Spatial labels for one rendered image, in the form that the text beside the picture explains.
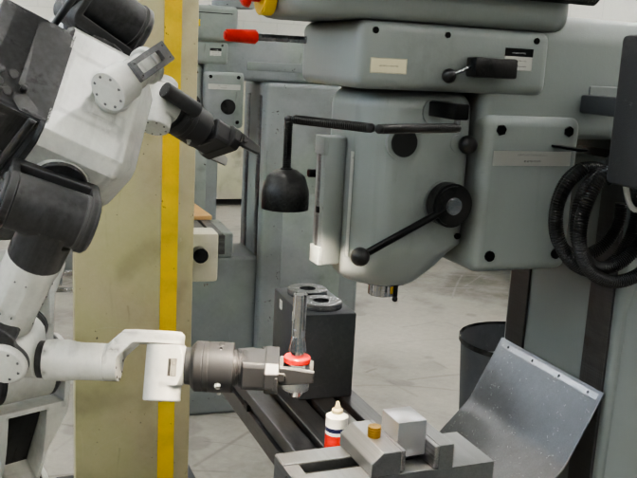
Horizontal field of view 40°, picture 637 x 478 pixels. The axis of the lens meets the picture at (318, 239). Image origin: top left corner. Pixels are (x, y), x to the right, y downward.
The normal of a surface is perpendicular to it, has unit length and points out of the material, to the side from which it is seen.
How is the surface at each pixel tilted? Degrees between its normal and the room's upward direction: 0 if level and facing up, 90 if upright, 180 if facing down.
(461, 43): 90
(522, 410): 63
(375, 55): 90
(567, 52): 90
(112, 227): 90
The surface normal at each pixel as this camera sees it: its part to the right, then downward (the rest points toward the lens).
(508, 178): 0.37, 0.21
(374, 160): -0.30, 0.18
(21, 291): -0.03, 0.50
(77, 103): 0.60, -0.37
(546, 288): -0.93, 0.03
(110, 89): -0.47, 0.55
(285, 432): 0.05, -0.98
